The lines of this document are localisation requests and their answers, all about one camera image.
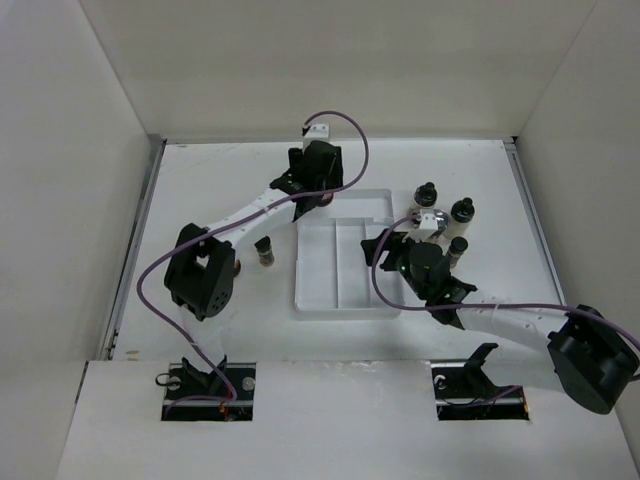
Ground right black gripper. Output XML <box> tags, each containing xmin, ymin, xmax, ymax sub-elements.
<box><xmin>361</xmin><ymin>228</ymin><xmax>430</xmax><ymax>300</ymax></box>

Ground red-capped amber sauce jar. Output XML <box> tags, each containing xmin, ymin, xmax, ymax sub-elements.
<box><xmin>317</xmin><ymin>194</ymin><xmax>334</xmax><ymax>207</ymax></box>

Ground silver-capped spice bottle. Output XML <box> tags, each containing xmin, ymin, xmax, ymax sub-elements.
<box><xmin>428</xmin><ymin>209</ymin><xmax>451</xmax><ymax>241</ymax></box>

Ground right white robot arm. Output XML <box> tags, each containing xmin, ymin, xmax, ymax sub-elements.
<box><xmin>360</xmin><ymin>228</ymin><xmax>639</xmax><ymax>414</ymax></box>

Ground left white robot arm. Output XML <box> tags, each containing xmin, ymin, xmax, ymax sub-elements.
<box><xmin>164</xmin><ymin>140</ymin><xmax>344</xmax><ymax>322</ymax></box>

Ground white compartment organizer tray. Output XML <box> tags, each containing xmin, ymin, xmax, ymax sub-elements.
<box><xmin>294</xmin><ymin>189</ymin><xmax>400</xmax><ymax>320</ymax></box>

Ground black-capped beige bottle rear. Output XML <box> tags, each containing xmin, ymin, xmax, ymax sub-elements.
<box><xmin>413</xmin><ymin>182</ymin><xmax>438</xmax><ymax>210</ymax></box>

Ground black-capped beige bottle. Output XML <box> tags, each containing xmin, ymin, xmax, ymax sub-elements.
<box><xmin>444</xmin><ymin>197</ymin><xmax>475</xmax><ymax>240</ymax></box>
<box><xmin>413</xmin><ymin>182</ymin><xmax>438</xmax><ymax>210</ymax></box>

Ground small black-capped pepper jar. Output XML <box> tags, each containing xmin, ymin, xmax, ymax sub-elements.
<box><xmin>446</xmin><ymin>236</ymin><xmax>469</xmax><ymax>269</ymax></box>

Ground small black-capped spice jar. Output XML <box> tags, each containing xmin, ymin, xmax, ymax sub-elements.
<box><xmin>254</xmin><ymin>236</ymin><xmax>275</xmax><ymax>267</ymax></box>

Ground black-capped beige bottle right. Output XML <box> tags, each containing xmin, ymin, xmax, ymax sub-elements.
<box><xmin>444</xmin><ymin>197</ymin><xmax>475</xmax><ymax>240</ymax></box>

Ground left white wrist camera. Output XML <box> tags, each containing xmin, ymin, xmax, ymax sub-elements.
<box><xmin>302</xmin><ymin>122</ymin><xmax>331</xmax><ymax>142</ymax></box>

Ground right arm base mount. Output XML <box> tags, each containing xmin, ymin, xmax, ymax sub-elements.
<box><xmin>430</xmin><ymin>343</ymin><xmax>530</xmax><ymax>421</ymax></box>

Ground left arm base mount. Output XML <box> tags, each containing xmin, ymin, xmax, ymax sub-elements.
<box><xmin>155</xmin><ymin>358</ymin><xmax>257</xmax><ymax>422</ymax></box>

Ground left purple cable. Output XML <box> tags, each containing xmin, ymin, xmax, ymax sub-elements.
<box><xmin>137</xmin><ymin>110</ymin><xmax>371</xmax><ymax>419</ymax></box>

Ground purple cable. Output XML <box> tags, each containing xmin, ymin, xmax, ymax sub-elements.
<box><xmin>370</xmin><ymin>214</ymin><xmax>640</xmax><ymax>351</ymax></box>
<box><xmin>137</xmin><ymin>110</ymin><xmax>371</xmax><ymax>419</ymax></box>

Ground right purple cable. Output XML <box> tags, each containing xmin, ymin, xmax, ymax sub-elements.
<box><xmin>370</xmin><ymin>214</ymin><xmax>640</xmax><ymax>351</ymax></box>

